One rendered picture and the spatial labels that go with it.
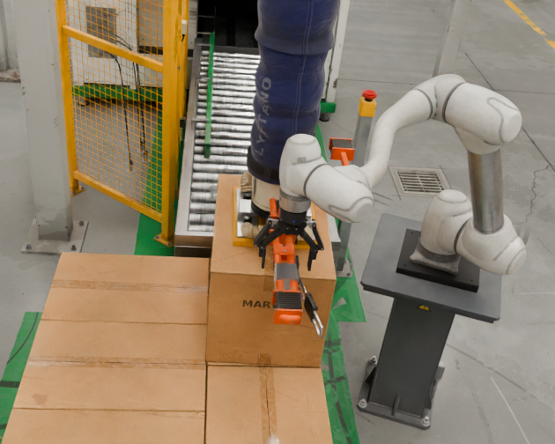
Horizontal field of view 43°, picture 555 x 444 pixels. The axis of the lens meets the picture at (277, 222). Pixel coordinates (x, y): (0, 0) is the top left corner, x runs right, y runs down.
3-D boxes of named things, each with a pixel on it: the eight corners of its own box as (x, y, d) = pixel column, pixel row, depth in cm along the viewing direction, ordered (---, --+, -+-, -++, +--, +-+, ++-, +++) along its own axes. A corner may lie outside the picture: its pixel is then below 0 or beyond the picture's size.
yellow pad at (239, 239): (232, 190, 257) (233, 179, 254) (259, 192, 258) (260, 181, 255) (232, 246, 229) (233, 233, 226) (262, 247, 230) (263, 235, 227)
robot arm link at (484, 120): (483, 234, 260) (534, 262, 246) (455, 262, 255) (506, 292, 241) (471, 69, 204) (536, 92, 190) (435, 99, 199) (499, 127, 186)
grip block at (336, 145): (328, 148, 268) (329, 136, 265) (350, 150, 269) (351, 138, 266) (330, 159, 261) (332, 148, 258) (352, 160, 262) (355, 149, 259)
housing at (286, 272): (272, 274, 203) (274, 262, 200) (295, 275, 204) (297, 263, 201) (273, 290, 197) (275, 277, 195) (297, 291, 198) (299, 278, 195)
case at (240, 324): (213, 255, 289) (218, 173, 266) (308, 262, 292) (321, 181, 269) (204, 362, 240) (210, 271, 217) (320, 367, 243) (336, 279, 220)
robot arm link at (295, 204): (278, 178, 191) (277, 196, 195) (280, 196, 184) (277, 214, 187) (312, 180, 192) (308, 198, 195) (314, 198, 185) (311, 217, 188)
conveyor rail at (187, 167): (193, 62, 490) (194, 37, 480) (201, 63, 491) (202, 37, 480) (173, 269, 301) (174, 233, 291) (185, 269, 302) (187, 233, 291)
